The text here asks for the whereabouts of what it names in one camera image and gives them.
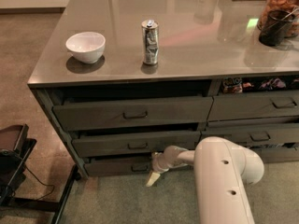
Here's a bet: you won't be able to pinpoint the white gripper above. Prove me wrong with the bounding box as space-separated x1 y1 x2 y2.
146 146 186 187

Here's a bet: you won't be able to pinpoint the grey drawer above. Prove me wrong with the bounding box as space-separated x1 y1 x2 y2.
84 153 151 176
201 123 299 147
251 147 299 163
72 131 200 158
208 91 299 121
52 96 212 131

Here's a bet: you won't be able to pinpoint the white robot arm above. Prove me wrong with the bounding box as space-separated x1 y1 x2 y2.
147 136 264 224

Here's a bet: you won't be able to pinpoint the grey drawer cabinet island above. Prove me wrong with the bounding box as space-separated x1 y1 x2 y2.
28 0 299 176

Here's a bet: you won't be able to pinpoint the snack packets in drawer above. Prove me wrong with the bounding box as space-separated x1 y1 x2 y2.
221 76 299 93

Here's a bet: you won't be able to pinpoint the white ceramic bowl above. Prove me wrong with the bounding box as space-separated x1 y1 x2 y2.
65 32 106 63

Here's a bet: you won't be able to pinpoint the silver drink can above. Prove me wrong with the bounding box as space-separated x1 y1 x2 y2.
141 20 159 65

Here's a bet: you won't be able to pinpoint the black mesh cup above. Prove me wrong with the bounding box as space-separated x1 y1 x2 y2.
259 10 295 47

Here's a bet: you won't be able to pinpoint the glass snack jar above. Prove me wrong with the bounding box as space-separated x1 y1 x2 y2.
257 0 299 38

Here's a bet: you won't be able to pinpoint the black cable on floor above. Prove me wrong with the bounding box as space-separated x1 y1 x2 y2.
12 163 56 208

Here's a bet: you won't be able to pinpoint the black stand frame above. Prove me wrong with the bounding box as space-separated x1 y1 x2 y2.
0 124 81 224

